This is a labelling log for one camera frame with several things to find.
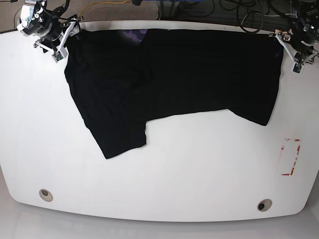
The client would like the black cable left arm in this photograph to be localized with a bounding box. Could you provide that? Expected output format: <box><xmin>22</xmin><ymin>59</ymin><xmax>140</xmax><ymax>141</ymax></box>
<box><xmin>236</xmin><ymin>0</ymin><xmax>300</xmax><ymax>34</ymax></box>

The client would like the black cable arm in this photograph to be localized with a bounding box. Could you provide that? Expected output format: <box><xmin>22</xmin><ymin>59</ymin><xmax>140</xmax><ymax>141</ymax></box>
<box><xmin>42</xmin><ymin>0</ymin><xmax>72</xmax><ymax>20</ymax></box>
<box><xmin>236</xmin><ymin>0</ymin><xmax>300</xmax><ymax>34</ymax></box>

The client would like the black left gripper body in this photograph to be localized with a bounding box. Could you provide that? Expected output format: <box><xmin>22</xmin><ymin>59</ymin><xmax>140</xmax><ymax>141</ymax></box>
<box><xmin>290</xmin><ymin>28</ymin><xmax>318</xmax><ymax>59</ymax></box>

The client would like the red tape rectangle marking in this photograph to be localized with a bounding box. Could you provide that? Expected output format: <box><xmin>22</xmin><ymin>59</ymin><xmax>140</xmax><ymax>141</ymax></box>
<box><xmin>279</xmin><ymin>138</ymin><xmax>301</xmax><ymax>176</ymax></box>

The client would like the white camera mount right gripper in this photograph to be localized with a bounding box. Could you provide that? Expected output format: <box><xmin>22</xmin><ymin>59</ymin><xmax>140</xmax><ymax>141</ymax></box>
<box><xmin>33</xmin><ymin>15</ymin><xmax>84</xmax><ymax>63</ymax></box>

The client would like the left table grommet hole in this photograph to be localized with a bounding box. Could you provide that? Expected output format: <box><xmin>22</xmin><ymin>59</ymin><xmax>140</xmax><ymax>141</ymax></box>
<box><xmin>39</xmin><ymin>189</ymin><xmax>53</xmax><ymax>202</ymax></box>

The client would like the black t-shirt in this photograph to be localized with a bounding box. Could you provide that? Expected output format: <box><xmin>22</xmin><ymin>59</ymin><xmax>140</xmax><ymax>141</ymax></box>
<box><xmin>64</xmin><ymin>29</ymin><xmax>284</xmax><ymax>159</ymax></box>

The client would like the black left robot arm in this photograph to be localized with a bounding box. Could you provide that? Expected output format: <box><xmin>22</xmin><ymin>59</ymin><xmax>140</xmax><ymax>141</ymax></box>
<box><xmin>290</xmin><ymin>0</ymin><xmax>319</xmax><ymax>61</ymax></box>

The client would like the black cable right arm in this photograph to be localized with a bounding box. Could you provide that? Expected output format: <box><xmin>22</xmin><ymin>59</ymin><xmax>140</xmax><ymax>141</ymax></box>
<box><xmin>42</xmin><ymin>0</ymin><xmax>72</xmax><ymax>20</ymax></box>

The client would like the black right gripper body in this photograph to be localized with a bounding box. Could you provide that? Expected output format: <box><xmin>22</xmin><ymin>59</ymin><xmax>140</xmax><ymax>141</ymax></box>
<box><xmin>37</xmin><ymin>22</ymin><xmax>71</xmax><ymax>50</ymax></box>

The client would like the table grommet hole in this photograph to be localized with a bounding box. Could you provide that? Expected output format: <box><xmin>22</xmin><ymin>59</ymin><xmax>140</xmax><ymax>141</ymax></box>
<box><xmin>39</xmin><ymin>189</ymin><xmax>53</xmax><ymax>202</ymax></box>
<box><xmin>257</xmin><ymin>199</ymin><xmax>272</xmax><ymax>212</ymax></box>

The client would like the yellow cable on floor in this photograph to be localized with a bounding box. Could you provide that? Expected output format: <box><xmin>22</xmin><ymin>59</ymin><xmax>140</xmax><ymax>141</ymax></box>
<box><xmin>78</xmin><ymin>0</ymin><xmax>128</xmax><ymax>18</ymax></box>

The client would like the right table grommet hole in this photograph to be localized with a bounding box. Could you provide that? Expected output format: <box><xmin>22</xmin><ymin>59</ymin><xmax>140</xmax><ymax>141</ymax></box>
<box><xmin>257</xmin><ymin>199</ymin><xmax>272</xmax><ymax>212</ymax></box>

